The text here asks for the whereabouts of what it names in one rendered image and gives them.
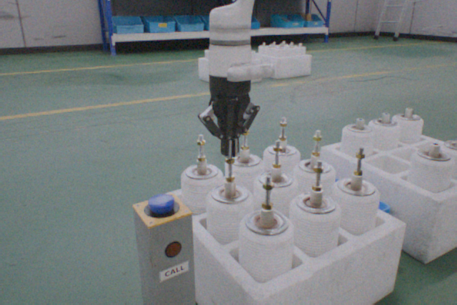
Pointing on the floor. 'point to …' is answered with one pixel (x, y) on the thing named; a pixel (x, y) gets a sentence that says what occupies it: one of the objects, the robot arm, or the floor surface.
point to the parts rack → (215, 6)
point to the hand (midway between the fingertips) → (230, 147)
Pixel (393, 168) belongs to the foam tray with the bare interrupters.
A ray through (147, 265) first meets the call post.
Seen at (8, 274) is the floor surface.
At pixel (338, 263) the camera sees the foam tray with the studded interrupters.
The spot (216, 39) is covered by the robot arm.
